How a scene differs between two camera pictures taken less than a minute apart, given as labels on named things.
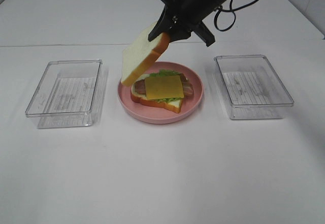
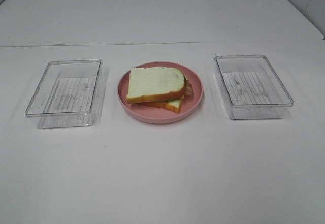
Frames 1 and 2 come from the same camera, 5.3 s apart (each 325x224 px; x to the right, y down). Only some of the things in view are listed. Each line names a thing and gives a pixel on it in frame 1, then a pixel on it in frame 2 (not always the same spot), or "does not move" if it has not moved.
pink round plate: (154, 114) does not move
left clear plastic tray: (68, 95) does not move
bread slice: (140, 54) -> (154, 83)
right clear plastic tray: (251, 88) does not move
